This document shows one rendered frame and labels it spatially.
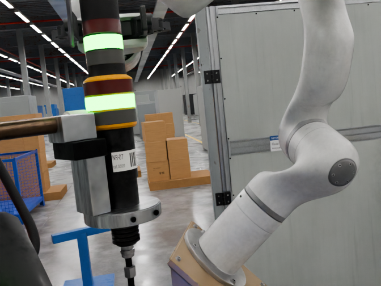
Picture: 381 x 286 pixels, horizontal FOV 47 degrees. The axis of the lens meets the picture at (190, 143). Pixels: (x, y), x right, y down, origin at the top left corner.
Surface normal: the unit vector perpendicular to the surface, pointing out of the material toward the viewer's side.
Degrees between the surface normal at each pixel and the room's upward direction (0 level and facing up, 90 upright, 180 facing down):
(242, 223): 79
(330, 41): 92
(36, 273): 43
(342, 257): 90
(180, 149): 90
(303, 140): 52
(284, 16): 90
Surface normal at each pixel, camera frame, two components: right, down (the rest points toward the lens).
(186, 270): 0.63, -0.75
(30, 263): 0.51, -0.76
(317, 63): -0.60, 0.35
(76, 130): 0.66, 0.00
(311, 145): -0.72, -0.52
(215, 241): -0.51, -0.22
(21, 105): 0.15, 0.08
